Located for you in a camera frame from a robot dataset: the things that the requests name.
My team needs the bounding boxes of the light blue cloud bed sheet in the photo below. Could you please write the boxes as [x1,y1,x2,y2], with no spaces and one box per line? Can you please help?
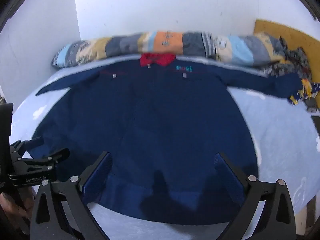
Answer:
[10,55,320,240]

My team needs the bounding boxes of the patchwork rolled quilt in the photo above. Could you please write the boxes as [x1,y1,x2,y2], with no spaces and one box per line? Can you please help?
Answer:
[51,30,285,68]

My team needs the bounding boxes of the dark floral clothes pile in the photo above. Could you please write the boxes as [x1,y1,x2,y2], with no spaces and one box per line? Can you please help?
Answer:
[260,36,313,80]

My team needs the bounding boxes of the person's left hand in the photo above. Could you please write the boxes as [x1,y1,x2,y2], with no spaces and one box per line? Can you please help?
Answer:
[0,189,34,222]

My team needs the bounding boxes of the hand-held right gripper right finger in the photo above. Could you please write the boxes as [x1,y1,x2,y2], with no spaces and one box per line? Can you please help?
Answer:
[214,152,297,240]

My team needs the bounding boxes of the small black object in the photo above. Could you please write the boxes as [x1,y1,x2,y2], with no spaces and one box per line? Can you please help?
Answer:
[306,97,320,113]

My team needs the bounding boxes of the navy blue work jacket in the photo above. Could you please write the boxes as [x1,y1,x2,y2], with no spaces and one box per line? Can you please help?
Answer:
[32,52,304,225]

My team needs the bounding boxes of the navy star-print yellow cloth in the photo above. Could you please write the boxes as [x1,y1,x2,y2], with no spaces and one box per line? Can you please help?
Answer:
[287,79,320,105]

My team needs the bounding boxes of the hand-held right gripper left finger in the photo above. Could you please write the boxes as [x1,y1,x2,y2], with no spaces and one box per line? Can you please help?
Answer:
[30,151,113,240]

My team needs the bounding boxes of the wooden headboard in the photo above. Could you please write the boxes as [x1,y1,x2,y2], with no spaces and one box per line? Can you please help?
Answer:
[254,19,320,85]

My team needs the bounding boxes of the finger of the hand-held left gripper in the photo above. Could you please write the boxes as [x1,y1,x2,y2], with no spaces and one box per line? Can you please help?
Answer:
[21,148,71,172]
[10,137,43,157]

